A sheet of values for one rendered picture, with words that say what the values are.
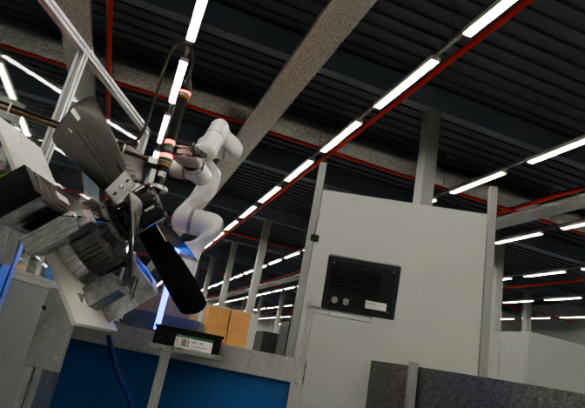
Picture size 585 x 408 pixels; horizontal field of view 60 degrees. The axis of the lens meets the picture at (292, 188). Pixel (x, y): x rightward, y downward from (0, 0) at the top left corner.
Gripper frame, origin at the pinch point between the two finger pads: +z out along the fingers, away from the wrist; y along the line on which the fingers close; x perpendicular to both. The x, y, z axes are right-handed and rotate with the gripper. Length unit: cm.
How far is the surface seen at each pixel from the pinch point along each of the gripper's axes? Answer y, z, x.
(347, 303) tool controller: -66, -21, -42
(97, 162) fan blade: 6.8, 36.9, -23.5
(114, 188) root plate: 4.0, 28.9, -27.9
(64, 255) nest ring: 11, 31, -49
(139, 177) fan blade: 5.3, 12.5, -18.4
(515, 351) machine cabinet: -407, -895, 39
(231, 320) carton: 131, -796, -8
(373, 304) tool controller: -75, -22, -41
